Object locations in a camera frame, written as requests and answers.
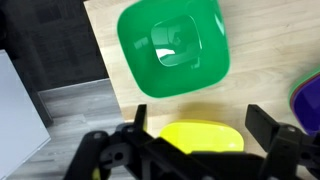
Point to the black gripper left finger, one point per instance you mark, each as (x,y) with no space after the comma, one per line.
(136,134)

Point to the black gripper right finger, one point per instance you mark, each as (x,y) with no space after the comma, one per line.
(278,140)

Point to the yellow plastic bowl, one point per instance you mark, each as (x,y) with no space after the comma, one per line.
(191,135)

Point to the dark green plastic bowl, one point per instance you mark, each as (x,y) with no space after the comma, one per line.
(174,47)

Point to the blue purple plastic bowl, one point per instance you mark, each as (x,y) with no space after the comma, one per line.
(307,104)

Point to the light green bottom bowl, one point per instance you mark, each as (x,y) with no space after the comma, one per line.
(297,84)

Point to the white drawer cabinet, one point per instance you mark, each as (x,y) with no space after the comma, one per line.
(22,132)

